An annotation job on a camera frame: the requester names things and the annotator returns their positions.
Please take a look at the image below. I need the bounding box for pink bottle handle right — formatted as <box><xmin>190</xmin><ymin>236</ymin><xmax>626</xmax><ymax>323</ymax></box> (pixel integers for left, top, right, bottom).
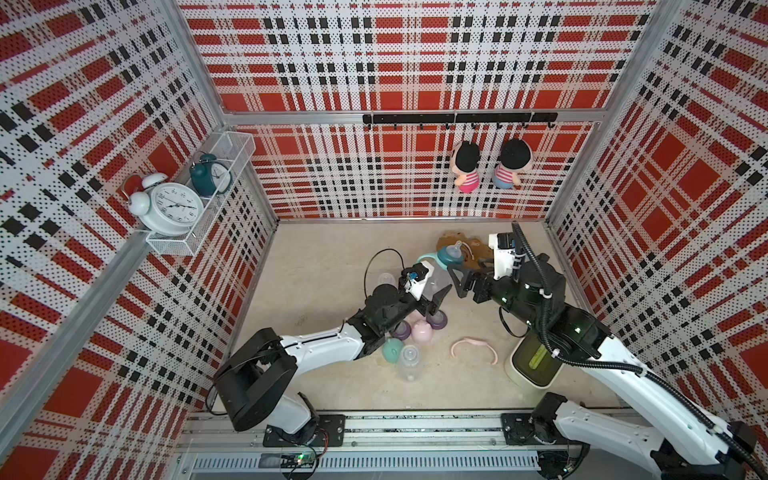
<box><xmin>449</xmin><ymin>337</ymin><xmax>499</xmax><ymax>366</ymax></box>

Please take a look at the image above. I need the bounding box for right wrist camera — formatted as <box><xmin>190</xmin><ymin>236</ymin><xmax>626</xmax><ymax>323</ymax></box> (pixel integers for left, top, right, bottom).
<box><xmin>488</xmin><ymin>232</ymin><xmax>518</xmax><ymax>280</ymax></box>

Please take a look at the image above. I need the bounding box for black hook rail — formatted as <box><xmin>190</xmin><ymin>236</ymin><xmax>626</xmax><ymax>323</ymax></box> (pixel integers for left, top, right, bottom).
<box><xmin>362</xmin><ymin>112</ymin><xmax>559</xmax><ymax>126</ymax></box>

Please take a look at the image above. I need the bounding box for green circuit board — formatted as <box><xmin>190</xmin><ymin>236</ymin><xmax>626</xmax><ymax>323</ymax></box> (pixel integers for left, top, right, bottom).
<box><xmin>278</xmin><ymin>452</ymin><xmax>318</xmax><ymax>471</ymax></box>

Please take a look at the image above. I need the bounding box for doll with pink dress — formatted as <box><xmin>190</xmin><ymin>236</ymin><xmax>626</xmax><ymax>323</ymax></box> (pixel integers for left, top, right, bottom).
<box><xmin>450</xmin><ymin>141</ymin><xmax>480</xmax><ymax>194</ymax></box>

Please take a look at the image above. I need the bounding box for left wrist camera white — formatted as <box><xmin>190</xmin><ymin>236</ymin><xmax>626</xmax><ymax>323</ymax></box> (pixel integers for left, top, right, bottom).
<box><xmin>401</xmin><ymin>261</ymin><xmax>432</xmax><ymax>300</ymax></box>

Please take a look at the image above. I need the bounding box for white bin green inside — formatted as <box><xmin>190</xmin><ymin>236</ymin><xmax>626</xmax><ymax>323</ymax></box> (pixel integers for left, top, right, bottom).
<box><xmin>504</xmin><ymin>333</ymin><xmax>563</xmax><ymax>390</ymax></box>

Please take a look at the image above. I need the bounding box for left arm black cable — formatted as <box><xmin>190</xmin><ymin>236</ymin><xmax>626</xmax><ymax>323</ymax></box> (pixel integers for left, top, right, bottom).
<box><xmin>362</xmin><ymin>247</ymin><xmax>406</xmax><ymax>298</ymax></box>

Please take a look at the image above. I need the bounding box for teal alarm clock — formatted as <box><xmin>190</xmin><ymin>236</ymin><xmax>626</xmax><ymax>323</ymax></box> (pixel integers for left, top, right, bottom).
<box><xmin>190</xmin><ymin>153</ymin><xmax>233</xmax><ymax>197</ymax></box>

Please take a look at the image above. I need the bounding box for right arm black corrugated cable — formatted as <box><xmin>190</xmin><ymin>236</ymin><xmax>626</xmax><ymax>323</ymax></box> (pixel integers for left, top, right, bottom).
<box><xmin>511</xmin><ymin>220</ymin><xmax>768</xmax><ymax>480</ymax></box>

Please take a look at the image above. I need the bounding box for pink bottle cap lower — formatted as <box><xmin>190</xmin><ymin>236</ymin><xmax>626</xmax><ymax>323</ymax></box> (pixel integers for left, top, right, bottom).
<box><xmin>411</xmin><ymin>320</ymin><xmax>434</xmax><ymax>345</ymax></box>

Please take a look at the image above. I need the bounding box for brown plush toy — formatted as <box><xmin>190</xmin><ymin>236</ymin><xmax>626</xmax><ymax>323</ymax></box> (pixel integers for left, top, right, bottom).
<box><xmin>436</xmin><ymin>232</ymin><xmax>493</xmax><ymax>269</ymax></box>

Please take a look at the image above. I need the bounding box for white wire wall shelf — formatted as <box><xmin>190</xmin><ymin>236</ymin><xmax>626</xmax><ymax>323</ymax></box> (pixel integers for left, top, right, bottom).
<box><xmin>146</xmin><ymin>131</ymin><xmax>259</xmax><ymax>257</ymax></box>

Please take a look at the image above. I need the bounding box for large white alarm clock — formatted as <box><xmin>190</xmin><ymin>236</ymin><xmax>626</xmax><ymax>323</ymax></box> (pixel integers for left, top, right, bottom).
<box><xmin>128</xmin><ymin>172</ymin><xmax>204</xmax><ymax>237</ymax></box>

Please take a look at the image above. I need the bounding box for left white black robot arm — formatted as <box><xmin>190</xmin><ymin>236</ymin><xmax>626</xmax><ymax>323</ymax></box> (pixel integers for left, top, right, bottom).
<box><xmin>213</xmin><ymin>284</ymin><xmax>452</xmax><ymax>445</ymax></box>

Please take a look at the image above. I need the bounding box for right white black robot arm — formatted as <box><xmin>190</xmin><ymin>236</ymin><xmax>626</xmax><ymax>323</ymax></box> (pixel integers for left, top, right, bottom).
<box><xmin>448</xmin><ymin>252</ymin><xmax>767</xmax><ymax>479</ymax></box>

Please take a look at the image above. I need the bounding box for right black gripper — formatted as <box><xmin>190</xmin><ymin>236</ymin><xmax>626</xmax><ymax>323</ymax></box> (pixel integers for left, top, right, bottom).
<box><xmin>450</xmin><ymin>258</ymin><xmax>545</xmax><ymax>332</ymax></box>

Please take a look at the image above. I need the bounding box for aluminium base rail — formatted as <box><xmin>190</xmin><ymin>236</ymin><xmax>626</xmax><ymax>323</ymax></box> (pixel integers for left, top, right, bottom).
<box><xmin>179</xmin><ymin>409</ymin><xmax>679</xmax><ymax>475</ymax></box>

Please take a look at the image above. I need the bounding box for doll with striped shirt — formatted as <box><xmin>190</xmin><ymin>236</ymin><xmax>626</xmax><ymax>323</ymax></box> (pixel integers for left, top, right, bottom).
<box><xmin>492</xmin><ymin>138</ymin><xmax>533</xmax><ymax>189</ymax></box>

